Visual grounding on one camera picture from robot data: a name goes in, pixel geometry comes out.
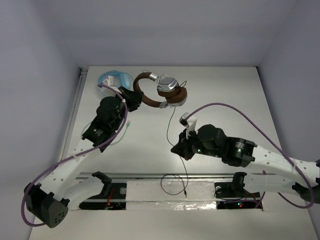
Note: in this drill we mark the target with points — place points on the aluminium rail front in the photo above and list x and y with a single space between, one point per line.
148 176

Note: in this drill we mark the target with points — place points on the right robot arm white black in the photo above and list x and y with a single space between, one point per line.
274 172

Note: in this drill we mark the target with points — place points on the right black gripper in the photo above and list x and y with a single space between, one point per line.
183 145

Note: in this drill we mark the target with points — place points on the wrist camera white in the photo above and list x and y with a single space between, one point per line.
189 122
109 81

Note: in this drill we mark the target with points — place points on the brown silver headphones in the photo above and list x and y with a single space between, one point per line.
167 87

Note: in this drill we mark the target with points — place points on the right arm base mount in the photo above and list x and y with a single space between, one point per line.
231 195

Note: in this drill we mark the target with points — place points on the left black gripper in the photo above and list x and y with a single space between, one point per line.
133 97

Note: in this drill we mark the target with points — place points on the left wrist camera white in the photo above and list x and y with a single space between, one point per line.
109 81

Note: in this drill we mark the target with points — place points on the light blue headphones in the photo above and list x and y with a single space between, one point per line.
121 79

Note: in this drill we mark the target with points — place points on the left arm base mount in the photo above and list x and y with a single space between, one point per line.
114 200

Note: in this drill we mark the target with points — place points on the aluminium rail left side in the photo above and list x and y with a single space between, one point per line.
83 71

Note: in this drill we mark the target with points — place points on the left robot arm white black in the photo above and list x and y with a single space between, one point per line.
48 198

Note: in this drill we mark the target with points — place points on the aluminium rail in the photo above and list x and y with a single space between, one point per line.
148 176
83 71

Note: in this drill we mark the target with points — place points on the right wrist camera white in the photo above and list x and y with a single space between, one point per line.
189 122

